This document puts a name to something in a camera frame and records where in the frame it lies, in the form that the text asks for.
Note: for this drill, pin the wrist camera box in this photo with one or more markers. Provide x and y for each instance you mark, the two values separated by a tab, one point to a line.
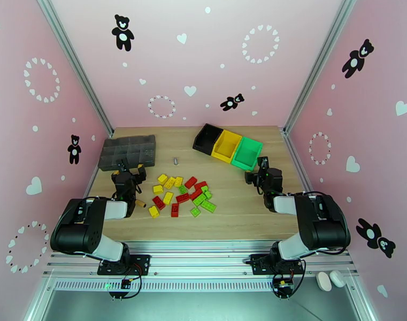
274	177
124	180

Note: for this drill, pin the green plastic bin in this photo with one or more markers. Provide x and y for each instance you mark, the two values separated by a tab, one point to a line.
246	154

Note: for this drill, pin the grey compartment organizer box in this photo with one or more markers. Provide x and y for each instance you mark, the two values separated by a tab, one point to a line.
129	149

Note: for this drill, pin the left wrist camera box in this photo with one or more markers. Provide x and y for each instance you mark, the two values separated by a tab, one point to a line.
124	180

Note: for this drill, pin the red lego brick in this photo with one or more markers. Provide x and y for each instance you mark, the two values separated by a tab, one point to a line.
182	198
200	186
174	210
195	194
191	182
159	203

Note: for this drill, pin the steel hex bolt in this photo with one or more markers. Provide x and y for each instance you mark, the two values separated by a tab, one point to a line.
176	161

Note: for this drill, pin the green lego brick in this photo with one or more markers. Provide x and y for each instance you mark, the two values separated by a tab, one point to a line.
204	189
199	199
208	195
208	206
195	211
182	189

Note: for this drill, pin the black plastic bin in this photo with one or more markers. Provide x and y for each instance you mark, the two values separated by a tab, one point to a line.
206	137

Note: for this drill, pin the aluminium frame post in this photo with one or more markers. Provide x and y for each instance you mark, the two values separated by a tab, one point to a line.
319	62
74	64

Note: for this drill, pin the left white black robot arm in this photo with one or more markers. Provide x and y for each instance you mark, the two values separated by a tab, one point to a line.
76	229

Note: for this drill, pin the white oval object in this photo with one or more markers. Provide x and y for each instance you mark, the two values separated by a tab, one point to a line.
323	281
337	278

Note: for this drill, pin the slotted metal vent panel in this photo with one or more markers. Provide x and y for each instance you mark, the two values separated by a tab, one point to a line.
190	286

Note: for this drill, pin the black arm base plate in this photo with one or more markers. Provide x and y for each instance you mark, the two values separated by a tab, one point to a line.
141	263
258	263

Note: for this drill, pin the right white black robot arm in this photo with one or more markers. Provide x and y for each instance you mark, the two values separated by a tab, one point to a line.
323	226

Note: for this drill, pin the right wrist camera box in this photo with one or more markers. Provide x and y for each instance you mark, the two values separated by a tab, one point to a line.
274	177

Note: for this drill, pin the yellow plastic bin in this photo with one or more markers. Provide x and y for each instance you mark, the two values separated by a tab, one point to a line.
227	144

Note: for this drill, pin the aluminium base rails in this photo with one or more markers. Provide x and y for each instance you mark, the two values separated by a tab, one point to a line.
203	260

